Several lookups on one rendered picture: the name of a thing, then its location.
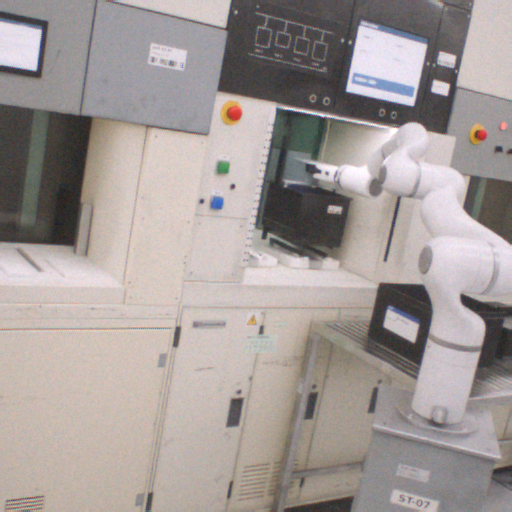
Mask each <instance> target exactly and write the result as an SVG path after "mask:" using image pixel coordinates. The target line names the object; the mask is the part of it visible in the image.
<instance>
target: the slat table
mask: <svg viewBox="0 0 512 512"><path fill-rule="evenodd" d="M369 324H370V320H315V321H311V322H310V328H309V329H310V330H309V334H308V340H307V345H306V350H305V355H304V360H303V365H302V371H301V376H300V378H301V379H303V380H304V385H303V391H302V394H301V393H298V392H297V391H296V396H295V401H294V407H293V411H292V416H291V422H290V427H289V432H288V436H287V442H286V447H284V452H283V458H282V463H281V467H280V472H279V478H278V483H277V489H276V494H275V499H274V505H273V509H272V512H283V511H284V506H285V501H286V498H287V496H288V491H289V486H290V481H291V480H294V479H300V478H308V476H314V475H322V474H328V473H336V472H342V471H349V470H356V469H361V467H362V463H363V460H361V461H359V462H354V463H347V464H340V465H332V466H326V467H319V468H311V469H304V470H296V471H293V466H294V461H295V456H296V451H297V446H298V442H299V436H301V431H302V426H303V422H304V416H305V411H306V406H307V401H308V396H309V391H310V385H311V381H312V376H314V370H315V366H316V361H317V356H318V350H319V346H320V341H321V336H322V337H324V338H326V339H328V341H330V342H332V343H333V344H335V345H337V346H338V347H340V348H342V349H344V350H346V351H348V352H349V353H351V354H353V355H355V357H356V358H358V359H361V360H362V361H364V362H366V363H367V364H369V365H371V366H372V367H374V368H377V369H379V370H380V371H382V372H384V373H385V375H387V376H389V377H390V378H392V379H395V380H396V381H398V382H400V383H401V384H403V385H405V386H407V387H408V388H410V389H413V390H414V391H415V389H416V385H417V381H418V376H419V372H420V366H418V365H416V364H414V363H413V362H411V361H408V360H409V359H408V360H406V358H405V357H403V356H401V355H399V354H397V353H396V352H394V351H392V350H389V349H388V348H386V347H384V346H382V345H381V344H379V343H377V341H376V342H375V340H373V339H371V338H369V337H368V336H367V334H368V329H369ZM339 332H340V333H339ZM341 333H343V334H341ZM349 333H350V334H349ZM351 334H352V335H351ZM359 334H360V335H359ZM361 335H362V336H361ZM347 336H348V337H347ZM362 345H363V346H362ZM370 345H371V346H370ZM364 346H365V347H364ZM380 346H381V347H380ZM366 347H367V348H366ZM382 347H383V348H382ZM369 349H370V350H369ZM378 349H379V350H378ZM371 350H372V351H371ZM380 350H381V351H380ZM373 351H374V352H373ZM392 352H393V353H392ZM394 353H395V354H394ZM379 354H380V355H379ZM387 354H388V355H387ZM381 355H382V356H381ZM389 355H390V356H389ZM383 356H384V357H383ZM401 357H402V358H401ZM395 358H396V360H395ZM403 358H404V360H403ZM386 359H387V360H386ZM388 360H389V361H388ZM397 360H398V361H397ZM390 361H391V362H390ZM394 363H395V364H394ZM411 363H412V364H411ZM396 364H397V365H396ZM404 364H405V365H404ZM413 364H414V365H413ZM398 365H399V366H398ZM406 365H407V366H406ZM415 365H416V366H415ZM401 367H402V368H401ZM403 368H404V369H403ZM405 369H406V370H405ZM414 369H415V370H414ZM478 369H479V370H478ZM407 370H408V371H407ZM416 370H417V371H416ZM480 370H481V371H480ZM411 372H412V373H411ZM413 373H414V374H413ZM415 374H416V375H415ZM477 380H478V381H477ZM473 382H474V384H473ZM473 382H472V387H471V391H470V395H469V397H468V399H467V404H466V405H467V406H472V407H476V408H483V407H494V406H502V405H503V404H512V360H502V359H501V360H500V359H498V358H496V357H494V360H493V364H492V366H491V368H476V371H475V375H474V379H473ZM503 385H504V386H503ZM505 386H506V388H505ZM476 389H477V390H476ZM501 389H502V390H503V391H502V390H501ZM478 390H479V391H478ZM486 390H487V391H486ZM488 391H490V392H488ZM497 443H498V447H500V446H505V445H507V444H512V438H506V439H499V440H497Z"/></svg>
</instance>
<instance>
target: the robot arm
mask: <svg viewBox="0 0 512 512"><path fill-rule="evenodd" d="M429 147H430V137H429V134H427V132H426V130H425V129H424V128H423V127H422V126H421V125H420V124H417V123H409V124H406V125H404V126H402V127H401V128H399V129H398V130H397V131H396V132H395V133H394V134H392V135H391V136H390V137H389V138H388V139H387V140H385V142H384V143H383V144H382V145H381V146H380V147H379V148H378V149H377V150H376V151H374V152H373V153H372V154H371V155H370V157H369V159H368V162H367V165H365V166H363V167H360V168H357V167H353V166H349V165H344V166H340V167H334V166H325V165H310V164H306V169H305V171H307V172H310V173H316V174H314V178H315V179H319V180H322V181H326V182H331V183H335V185H336V186H337V187H338V188H339V189H343V191H346V192H349V193H352V194H355V195H359V196H363V197H366V198H369V199H377V198H378V197H380V196H381V194H382V193H383V191H385V192H387V193H388V194H392V195H395V196H400V197H405V198H412V199H419V200H422V202H421V205H420V210H419V213H420V218H421V221H423V223H424V225H425V227H426V228H427V230H428V231H429V233H430V235H431V237H432V238H433V239H432V240H430V241H429V242H428V243H427V244H426V245H425V246H424V248H423V249H421V252H420V254H419V258H418V272H419V275H420V278H421V280H423V283H424V285H425V287H426V289H427V291H428V293H429V296H430V299H431V303H432V308H433V316H432V323H431V327H430V332H429V337H428V341H427V346H426V350H424V354H423V358H422V363H421V367H420V372H419V376H418V381H417V385H416V389H415V393H414V396H413V395H409V397H404V398H401V399H399V400H398V401H397V403H396V407H395V411H397V413H398V414H399V415H400V416H401V417H402V418H403V419H405V420H406V421H408V422H409V423H411V424H413V425H416V426H418V427H421V428H423V429H426V430H429V431H432V432H436V434H438V433H441V435H445V434H446V436H451V435H454V437H457V436H464V435H469V434H472V433H474V432H476V430H477V427H478V424H477V421H476V419H475V418H474V417H473V416H471V415H470V414H469V413H467V412H466V411H465V408H466V404H467V399H468V397H469V395H470V391H471V387H472V382H473V379H474V375H475V371H476V367H477V362H478V358H479V355H480V351H481V346H483V342H484V338H485V330H486V326H485V323H484V321H483V320H482V318H481V317H478V316H477V314H476V313H474V312H473V311H471V310H469V309H468V308H466V307H465V306H463V305H462V303H461V297H460V296H461V293H462V292H463V293H470V294H477V295H486V296H504V295H508V294H510V293H512V246H511V245H510V244H509V243H507V242H506V241H505V240H503V239H502V238H501V237H498V236H497V235H495V234H494V232H492V231H491V230H489V229H487V228H486V227H484V226H483V225H481V224H479V223H477V222H475V221H474V220H472V219H471V218H470V216H469V215H468V214H467V213H466V212H465V211H464V209H463V207H462V206H461V204H460V200H461V198H462V196H463V194H464V191H465V180H464V178H463V176H462V175H460V174H459V173H458V172H457V171H455V170H453V168H451V167H448V166H444V165H438V164H432V163H426V162H420V161H418V160H420V159H421V158H422V157H423V156H424V154H425V153H427V151H428V149H429ZM316 167H317V169H315V168H316Z"/></svg>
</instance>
